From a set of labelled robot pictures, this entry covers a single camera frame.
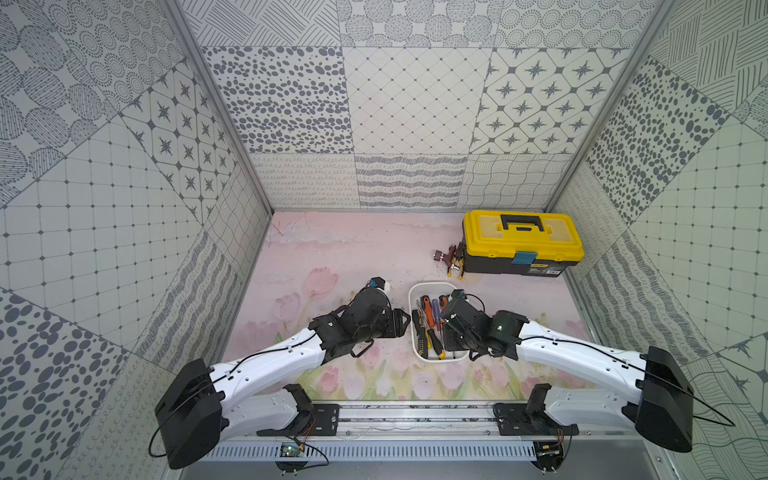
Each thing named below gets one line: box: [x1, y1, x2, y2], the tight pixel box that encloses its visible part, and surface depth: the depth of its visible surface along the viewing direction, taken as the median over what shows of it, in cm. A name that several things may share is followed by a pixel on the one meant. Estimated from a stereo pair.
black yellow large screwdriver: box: [412, 309, 421, 336], surface depth 92 cm
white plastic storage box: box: [408, 281, 469, 363], surface depth 90 cm
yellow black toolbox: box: [463, 210, 585, 277], surface depth 93 cm
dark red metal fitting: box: [433, 244, 460, 270], surface depth 106 cm
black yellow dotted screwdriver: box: [412, 309, 428, 359], surface depth 88 cm
